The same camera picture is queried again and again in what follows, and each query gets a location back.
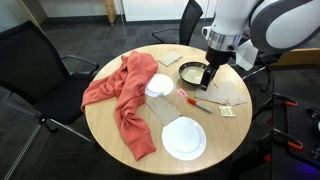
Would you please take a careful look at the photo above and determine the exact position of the black office chair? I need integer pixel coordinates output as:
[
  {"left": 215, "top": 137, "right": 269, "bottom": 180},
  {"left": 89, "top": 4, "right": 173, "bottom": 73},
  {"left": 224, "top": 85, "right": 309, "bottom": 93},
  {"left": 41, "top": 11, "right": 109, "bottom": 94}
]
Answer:
[
  {"left": 0, "top": 21, "right": 94, "bottom": 130},
  {"left": 151, "top": 0, "right": 204, "bottom": 47}
]

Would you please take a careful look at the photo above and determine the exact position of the grey marker with red cap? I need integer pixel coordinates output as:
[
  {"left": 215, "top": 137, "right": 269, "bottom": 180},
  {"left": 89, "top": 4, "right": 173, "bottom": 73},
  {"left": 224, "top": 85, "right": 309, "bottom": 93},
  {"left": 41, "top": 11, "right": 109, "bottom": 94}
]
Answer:
[{"left": 187, "top": 98, "right": 213, "bottom": 113}]

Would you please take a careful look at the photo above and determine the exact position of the brown paper napkin upper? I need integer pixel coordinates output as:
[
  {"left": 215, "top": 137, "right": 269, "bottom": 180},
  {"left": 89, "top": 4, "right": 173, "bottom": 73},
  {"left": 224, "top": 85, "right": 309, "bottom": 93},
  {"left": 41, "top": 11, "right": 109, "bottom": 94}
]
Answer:
[{"left": 215, "top": 81, "right": 247, "bottom": 106}]

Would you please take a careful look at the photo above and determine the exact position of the green white sachet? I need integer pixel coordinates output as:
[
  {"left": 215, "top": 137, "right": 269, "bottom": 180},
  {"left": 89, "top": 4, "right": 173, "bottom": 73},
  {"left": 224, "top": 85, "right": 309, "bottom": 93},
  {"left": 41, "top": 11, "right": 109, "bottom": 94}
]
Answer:
[{"left": 219, "top": 106, "right": 236, "bottom": 117}]

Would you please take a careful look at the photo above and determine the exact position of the brown paper napkin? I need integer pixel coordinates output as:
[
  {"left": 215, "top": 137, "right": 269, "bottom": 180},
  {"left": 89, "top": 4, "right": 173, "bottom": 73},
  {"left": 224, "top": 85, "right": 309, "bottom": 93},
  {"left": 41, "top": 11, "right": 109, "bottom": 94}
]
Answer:
[
  {"left": 215, "top": 81, "right": 247, "bottom": 106},
  {"left": 195, "top": 85, "right": 228, "bottom": 104}
]

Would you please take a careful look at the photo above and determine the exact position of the brown paper napkin lower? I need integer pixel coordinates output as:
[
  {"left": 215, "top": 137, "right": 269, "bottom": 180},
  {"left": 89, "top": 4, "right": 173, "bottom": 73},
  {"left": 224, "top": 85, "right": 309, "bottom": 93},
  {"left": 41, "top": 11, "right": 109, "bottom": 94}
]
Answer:
[{"left": 195, "top": 85, "right": 228, "bottom": 104}]

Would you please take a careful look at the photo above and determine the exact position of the white plate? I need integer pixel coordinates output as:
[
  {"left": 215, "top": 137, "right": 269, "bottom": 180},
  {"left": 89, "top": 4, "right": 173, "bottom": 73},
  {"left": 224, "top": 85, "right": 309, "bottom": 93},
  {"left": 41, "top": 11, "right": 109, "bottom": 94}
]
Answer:
[{"left": 162, "top": 117, "right": 207, "bottom": 161}]

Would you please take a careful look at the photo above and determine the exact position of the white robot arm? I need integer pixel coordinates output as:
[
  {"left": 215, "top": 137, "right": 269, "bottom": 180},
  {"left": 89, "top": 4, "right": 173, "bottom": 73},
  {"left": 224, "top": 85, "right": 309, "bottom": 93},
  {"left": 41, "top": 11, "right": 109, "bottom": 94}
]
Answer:
[{"left": 200, "top": 0, "right": 320, "bottom": 90}]

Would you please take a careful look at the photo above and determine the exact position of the orange black clamp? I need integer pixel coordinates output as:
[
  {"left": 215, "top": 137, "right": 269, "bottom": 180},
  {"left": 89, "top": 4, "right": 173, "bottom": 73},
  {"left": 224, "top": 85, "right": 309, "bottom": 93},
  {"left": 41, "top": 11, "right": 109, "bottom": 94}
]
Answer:
[
  {"left": 252, "top": 93, "right": 298, "bottom": 120},
  {"left": 258, "top": 128, "right": 304, "bottom": 150}
]

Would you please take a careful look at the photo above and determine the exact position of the pink sweetener packet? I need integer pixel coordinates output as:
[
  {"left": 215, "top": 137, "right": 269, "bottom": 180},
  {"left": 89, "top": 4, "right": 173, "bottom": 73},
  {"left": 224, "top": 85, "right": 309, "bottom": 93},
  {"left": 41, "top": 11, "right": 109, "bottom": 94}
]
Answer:
[{"left": 176, "top": 88, "right": 188, "bottom": 98}]

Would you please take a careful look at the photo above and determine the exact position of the orange black clamp upper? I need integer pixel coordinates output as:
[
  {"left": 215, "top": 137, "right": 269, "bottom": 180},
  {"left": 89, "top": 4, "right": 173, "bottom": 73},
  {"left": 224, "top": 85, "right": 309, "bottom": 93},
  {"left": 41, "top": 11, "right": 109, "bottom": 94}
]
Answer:
[{"left": 252, "top": 93, "right": 298, "bottom": 120}]

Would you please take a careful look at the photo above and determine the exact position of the black rimmed cream bowl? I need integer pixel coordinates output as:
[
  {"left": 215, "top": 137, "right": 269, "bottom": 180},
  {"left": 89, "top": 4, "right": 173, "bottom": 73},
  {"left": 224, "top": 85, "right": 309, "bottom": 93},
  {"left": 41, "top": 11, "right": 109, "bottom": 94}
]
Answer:
[{"left": 179, "top": 62, "right": 207, "bottom": 85}]

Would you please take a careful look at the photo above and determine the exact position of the orange black clamp lower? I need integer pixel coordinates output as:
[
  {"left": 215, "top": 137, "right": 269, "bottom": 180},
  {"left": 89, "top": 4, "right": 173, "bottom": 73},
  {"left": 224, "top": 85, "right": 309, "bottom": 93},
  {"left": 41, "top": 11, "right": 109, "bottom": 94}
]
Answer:
[{"left": 258, "top": 128, "right": 304, "bottom": 150}]

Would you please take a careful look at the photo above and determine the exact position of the red orange cloth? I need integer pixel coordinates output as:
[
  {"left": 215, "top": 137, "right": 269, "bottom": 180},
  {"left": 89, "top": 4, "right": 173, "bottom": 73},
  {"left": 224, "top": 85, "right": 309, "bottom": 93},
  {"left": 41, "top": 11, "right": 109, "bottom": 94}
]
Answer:
[{"left": 81, "top": 51, "right": 158, "bottom": 161}]

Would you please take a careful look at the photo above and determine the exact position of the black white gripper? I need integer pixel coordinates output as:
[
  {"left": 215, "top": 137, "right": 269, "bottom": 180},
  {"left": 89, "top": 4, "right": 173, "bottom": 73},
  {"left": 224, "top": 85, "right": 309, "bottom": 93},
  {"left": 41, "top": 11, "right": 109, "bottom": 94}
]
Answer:
[{"left": 200, "top": 47, "right": 232, "bottom": 91}]

